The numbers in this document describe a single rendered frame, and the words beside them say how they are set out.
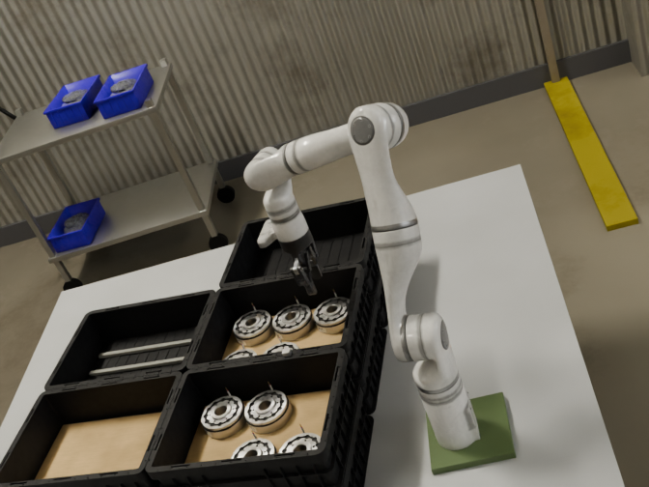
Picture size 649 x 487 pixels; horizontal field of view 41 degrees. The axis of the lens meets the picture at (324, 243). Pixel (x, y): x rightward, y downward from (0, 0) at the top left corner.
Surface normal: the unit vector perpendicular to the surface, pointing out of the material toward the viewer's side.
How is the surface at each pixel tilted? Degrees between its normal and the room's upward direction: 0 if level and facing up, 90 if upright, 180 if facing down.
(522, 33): 90
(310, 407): 0
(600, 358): 0
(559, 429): 0
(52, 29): 90
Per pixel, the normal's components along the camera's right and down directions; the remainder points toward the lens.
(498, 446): -0.33, -0.78
